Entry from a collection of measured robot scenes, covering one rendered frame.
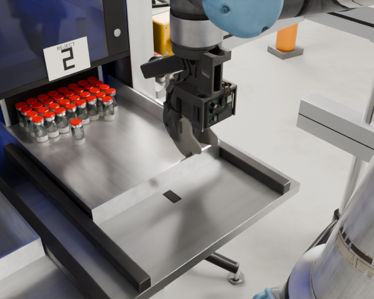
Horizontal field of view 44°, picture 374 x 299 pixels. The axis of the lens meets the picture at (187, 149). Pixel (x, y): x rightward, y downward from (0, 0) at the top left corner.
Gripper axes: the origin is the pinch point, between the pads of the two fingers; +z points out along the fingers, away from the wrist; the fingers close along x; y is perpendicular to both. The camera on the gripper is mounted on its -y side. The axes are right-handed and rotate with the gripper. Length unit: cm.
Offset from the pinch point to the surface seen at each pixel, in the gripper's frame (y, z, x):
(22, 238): -3.1, 3.4, -28.9
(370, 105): -9, 29, 86
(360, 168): -7, 54, 87
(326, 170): -38, 92, 123
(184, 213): 8.5, 3.6, -8.0
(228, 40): -35, 5, 47
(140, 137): -12.0, 3.4, -0.8
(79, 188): -7.1, 3.4, -17.0
